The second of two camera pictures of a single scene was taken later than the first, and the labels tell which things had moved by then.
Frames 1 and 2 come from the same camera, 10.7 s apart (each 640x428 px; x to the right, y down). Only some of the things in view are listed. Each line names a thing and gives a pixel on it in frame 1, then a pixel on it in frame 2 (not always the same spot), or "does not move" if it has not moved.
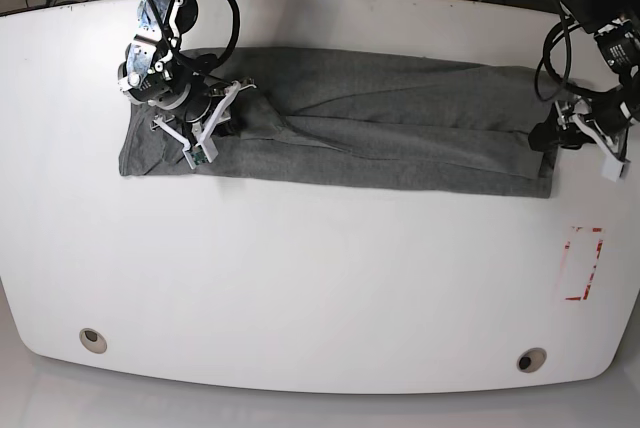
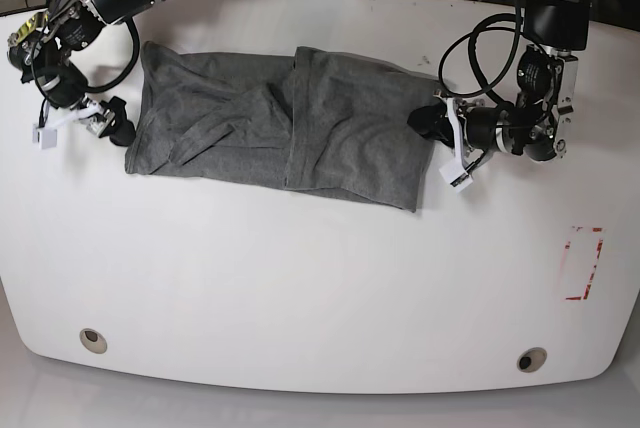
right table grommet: [531, 359] does not move
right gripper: [545, 135] -> [432, 122]
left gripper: [201, 147] -> [104, 119]
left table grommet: [93, 340] does not move
